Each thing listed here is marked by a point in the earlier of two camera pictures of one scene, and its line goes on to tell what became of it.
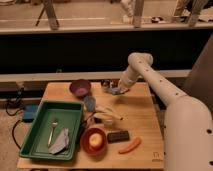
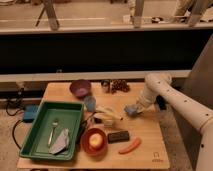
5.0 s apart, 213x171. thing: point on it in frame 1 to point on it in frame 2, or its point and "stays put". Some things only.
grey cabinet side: x=199 y=83 stays put
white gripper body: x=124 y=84 to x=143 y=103
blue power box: x=30 y=112 stays put
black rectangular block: x=116 y=137 stays put
